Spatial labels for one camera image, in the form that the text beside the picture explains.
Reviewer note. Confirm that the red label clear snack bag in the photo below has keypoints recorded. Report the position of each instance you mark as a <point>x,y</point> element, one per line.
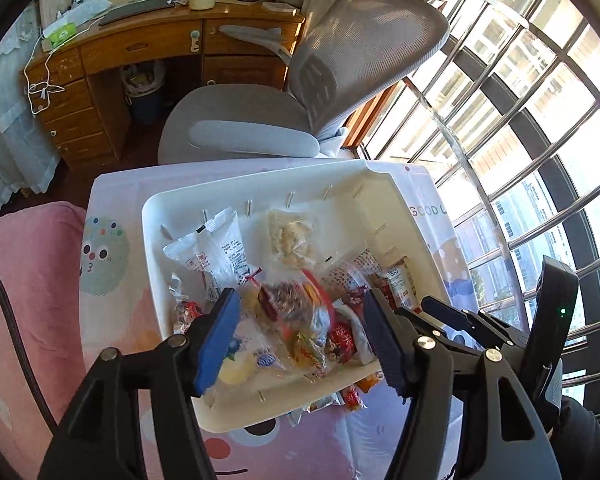
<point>348,336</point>

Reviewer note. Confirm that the wooden desk with drawers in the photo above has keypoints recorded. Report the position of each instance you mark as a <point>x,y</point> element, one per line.
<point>81,94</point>

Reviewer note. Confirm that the orange white oats bar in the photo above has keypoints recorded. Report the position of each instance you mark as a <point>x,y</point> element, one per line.
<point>370,381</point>

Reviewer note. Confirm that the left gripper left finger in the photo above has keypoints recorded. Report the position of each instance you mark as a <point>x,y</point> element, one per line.
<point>100,435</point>

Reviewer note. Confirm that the blue white snack packet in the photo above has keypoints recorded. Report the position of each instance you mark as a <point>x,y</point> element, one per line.
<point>334,399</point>

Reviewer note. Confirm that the waste bin under desk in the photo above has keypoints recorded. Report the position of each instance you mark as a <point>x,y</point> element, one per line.
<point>142,84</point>

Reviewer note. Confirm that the green snack packet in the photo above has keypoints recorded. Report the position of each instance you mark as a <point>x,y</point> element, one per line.
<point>309,356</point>

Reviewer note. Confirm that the clear bag dark nut snack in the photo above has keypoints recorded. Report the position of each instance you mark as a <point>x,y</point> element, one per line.
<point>289,301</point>

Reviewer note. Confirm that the silver white snack bag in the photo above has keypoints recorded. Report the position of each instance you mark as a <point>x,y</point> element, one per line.
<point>216,251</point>

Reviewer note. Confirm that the beige red barcode packet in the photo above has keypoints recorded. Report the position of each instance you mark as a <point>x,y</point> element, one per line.
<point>351,275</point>

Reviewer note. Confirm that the small orange candy packet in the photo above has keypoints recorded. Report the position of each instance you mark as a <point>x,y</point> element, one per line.
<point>352,398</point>

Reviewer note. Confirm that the clear bag popcorn chunks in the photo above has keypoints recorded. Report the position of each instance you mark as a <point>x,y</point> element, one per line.
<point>293,238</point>

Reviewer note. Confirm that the blueberry cake white packet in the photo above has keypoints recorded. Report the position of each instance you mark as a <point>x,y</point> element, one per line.
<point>250,351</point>

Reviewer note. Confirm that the grey mesh office chair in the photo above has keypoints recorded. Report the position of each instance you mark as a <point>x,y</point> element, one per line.
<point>358,49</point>

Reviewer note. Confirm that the white plastic storage bin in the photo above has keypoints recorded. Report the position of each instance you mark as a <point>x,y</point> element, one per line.
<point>355,203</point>

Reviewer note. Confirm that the white lace curtain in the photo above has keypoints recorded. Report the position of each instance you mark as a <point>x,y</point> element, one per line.
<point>28,159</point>

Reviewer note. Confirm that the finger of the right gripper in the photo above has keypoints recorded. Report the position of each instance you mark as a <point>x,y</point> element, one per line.
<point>488,332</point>
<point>426,328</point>

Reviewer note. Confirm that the green tissue box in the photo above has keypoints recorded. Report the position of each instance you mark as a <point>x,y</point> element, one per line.
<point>56,37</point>

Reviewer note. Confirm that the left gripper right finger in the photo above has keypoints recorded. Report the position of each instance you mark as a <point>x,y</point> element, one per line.
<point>501,435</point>

